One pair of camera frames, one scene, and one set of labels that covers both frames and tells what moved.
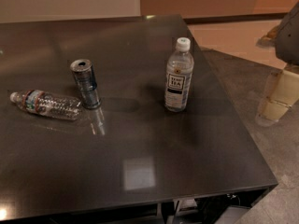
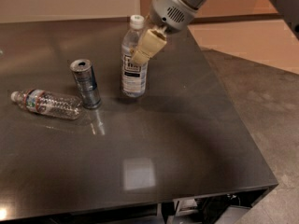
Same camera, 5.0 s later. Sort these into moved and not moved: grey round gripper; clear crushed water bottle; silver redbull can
Moved: grey round gripper
Not moved: clear crushed water bottle; silver redbull can
